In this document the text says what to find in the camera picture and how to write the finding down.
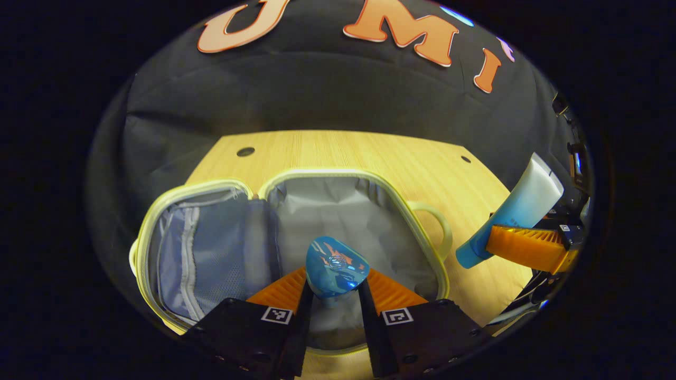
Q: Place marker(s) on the blue triangular cap bottle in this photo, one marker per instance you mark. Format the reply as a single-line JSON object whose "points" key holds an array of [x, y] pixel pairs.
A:
{"points": [[335, 266]]}

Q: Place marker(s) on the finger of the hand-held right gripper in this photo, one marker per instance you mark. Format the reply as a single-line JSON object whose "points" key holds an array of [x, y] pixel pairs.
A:
{"points": [[528, 245]]}

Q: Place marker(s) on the pale yellow suitcase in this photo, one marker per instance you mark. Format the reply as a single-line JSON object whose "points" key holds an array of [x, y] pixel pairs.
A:
{"points": [[338, 211]]}

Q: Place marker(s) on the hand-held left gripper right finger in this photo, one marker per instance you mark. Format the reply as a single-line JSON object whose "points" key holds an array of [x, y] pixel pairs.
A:
{"points": [[369, 332]]}

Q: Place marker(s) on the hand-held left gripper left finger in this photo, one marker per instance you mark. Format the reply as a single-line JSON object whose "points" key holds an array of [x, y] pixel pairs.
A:
{"points": [[302, 327]]}

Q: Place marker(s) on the blue white squeeze tube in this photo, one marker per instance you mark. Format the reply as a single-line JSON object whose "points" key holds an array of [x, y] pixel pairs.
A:
{"points": [[523, 203]]}

